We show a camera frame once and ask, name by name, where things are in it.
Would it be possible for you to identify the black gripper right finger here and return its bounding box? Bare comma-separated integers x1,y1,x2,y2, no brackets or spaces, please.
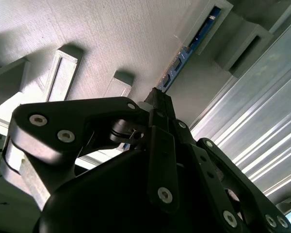
162,94,291,233

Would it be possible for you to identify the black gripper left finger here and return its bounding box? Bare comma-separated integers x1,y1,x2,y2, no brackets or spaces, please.
0,88,180,215

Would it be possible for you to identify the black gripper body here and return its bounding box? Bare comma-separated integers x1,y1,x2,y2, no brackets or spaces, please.
33,150,224,233

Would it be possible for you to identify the blue RAM stick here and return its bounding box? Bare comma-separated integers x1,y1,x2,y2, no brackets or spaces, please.
157,6,222,94

